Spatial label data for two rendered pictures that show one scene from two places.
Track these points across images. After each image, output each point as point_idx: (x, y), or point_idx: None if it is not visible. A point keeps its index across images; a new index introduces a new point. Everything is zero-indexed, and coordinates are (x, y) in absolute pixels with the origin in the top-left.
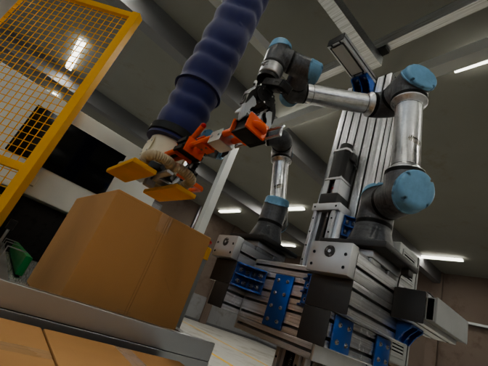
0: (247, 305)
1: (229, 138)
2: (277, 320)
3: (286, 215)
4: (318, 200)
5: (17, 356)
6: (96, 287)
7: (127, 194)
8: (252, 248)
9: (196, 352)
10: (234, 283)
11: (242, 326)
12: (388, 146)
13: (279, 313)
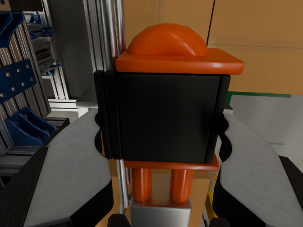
0: (36, 113)
1: (159, 190)
2: (26, 65)
3: None
4: None
5: (225, 32)
6: None
7: (199, 177)
8: (9, 163)
9: (92, 98)
10: (53, 126)
11: (47, 102)
12: None
13: (21, 67)
